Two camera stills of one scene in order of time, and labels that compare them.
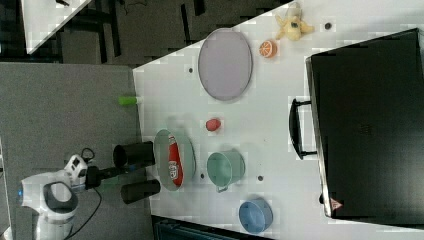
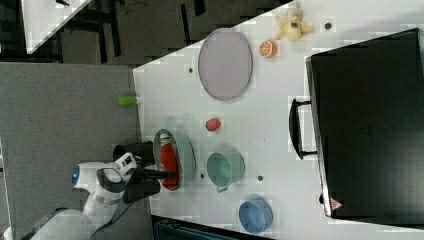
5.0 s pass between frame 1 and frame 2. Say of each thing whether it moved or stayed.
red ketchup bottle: moved
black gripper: moved
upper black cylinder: stayed
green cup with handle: stayed
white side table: stayed
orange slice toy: stayed
